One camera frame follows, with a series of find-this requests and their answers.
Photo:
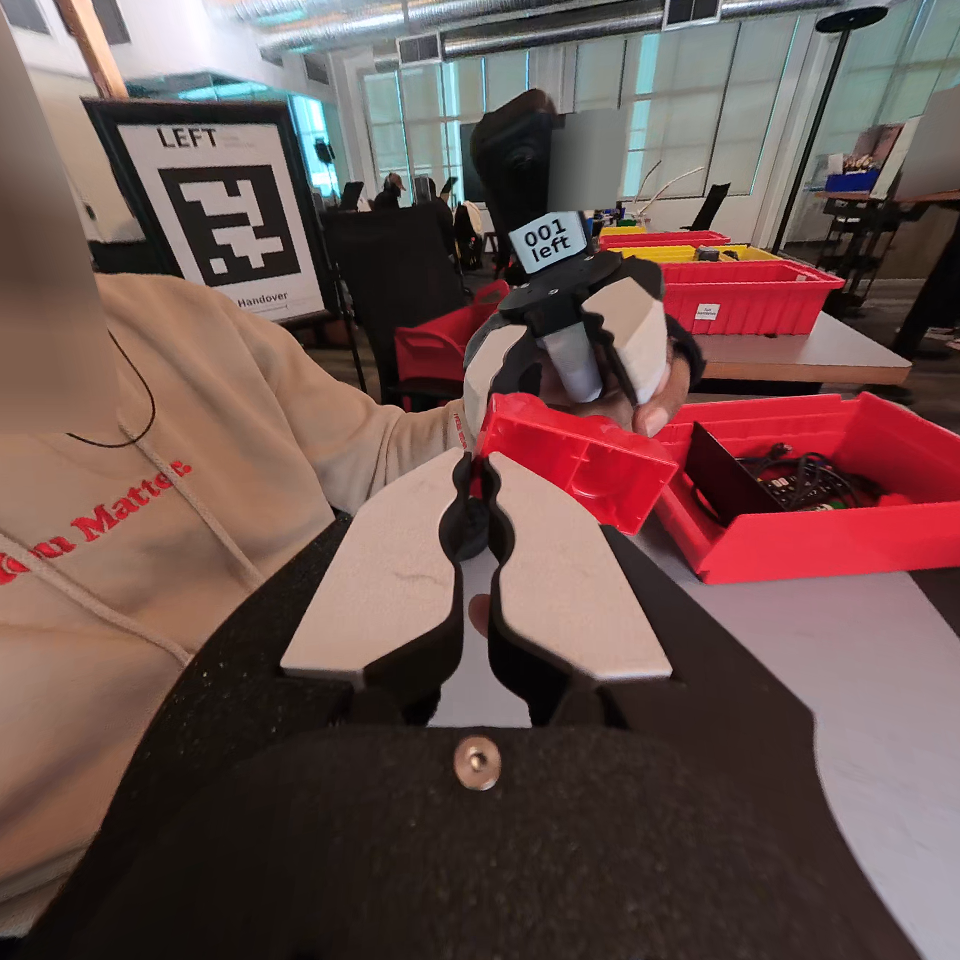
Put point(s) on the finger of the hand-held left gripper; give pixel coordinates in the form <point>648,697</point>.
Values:
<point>484,367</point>
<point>637,330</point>

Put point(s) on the red plastic bin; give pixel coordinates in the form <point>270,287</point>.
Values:
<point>825,540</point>
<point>750,296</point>

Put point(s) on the black framed marker sign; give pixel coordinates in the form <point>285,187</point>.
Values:
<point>217,210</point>

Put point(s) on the black floor lamp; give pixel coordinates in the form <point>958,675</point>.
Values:
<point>825,112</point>

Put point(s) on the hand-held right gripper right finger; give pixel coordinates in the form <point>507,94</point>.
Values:
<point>577,600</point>

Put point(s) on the person's left forearm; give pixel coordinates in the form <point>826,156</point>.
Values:
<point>360,420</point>

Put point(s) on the long yellow plastic bin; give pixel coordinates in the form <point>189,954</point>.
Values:
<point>675,253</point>

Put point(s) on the grey desk with wooden edge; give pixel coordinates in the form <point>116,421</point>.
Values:
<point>810,349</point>

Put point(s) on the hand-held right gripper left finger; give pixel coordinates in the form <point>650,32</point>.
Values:
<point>375,592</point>

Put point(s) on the black high-back chair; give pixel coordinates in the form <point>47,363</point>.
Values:
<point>390,285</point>

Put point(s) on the silver air duct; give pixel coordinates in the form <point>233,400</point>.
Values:
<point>465,22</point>

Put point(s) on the person in beige hoodie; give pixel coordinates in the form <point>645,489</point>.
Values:
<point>112,562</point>

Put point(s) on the red toy brick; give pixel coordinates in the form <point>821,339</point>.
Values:
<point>600,465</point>

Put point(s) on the black ceiling vent box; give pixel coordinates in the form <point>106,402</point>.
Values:
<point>418,49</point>

